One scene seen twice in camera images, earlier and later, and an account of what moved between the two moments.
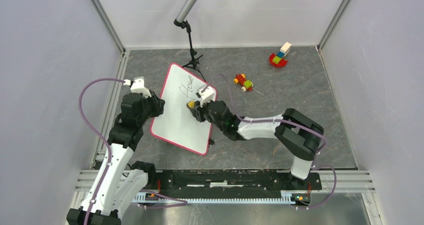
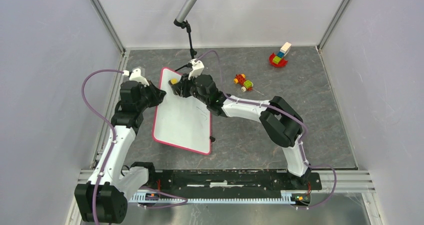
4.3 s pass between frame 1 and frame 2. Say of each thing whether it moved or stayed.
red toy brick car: stayed
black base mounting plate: stayed
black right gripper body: moved
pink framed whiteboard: stayed
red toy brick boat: stayed
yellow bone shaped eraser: moved
